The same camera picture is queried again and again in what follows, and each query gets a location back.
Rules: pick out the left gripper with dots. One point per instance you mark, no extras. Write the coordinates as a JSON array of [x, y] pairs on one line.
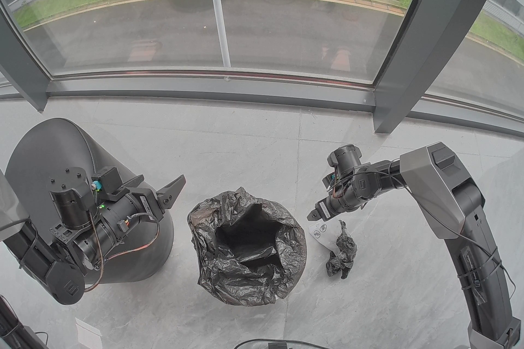
[[123, 216]]

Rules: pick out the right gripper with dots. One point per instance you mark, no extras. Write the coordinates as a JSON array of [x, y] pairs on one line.
[[333, 206]]

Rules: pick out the black plastic bag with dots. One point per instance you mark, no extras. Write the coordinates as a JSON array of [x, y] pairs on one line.
[[229, 282]]

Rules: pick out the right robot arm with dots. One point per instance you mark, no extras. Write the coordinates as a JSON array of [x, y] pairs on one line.
[[450, 192]]

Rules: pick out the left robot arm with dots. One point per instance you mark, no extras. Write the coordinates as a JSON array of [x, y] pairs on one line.
[[69, 200]]

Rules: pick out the crumpled black plastic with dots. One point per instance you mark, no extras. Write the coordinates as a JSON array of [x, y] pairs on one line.
[[344, 249]]

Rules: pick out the clear printed wrapper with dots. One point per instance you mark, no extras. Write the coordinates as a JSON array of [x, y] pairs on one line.
[[323, 235]]

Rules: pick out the dark grey round chair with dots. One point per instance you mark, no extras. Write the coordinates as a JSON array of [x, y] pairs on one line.
[[45, 151]]

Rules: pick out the window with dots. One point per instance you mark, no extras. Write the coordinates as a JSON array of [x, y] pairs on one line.
[[434, 53]]

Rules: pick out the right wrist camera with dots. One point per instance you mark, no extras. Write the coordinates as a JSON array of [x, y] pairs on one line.
[[330, 181]]

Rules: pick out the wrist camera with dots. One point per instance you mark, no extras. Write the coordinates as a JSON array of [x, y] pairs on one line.
[[330, 181], [107, 179]]

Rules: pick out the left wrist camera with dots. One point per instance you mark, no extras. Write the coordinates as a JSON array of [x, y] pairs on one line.
[[107, 179]]

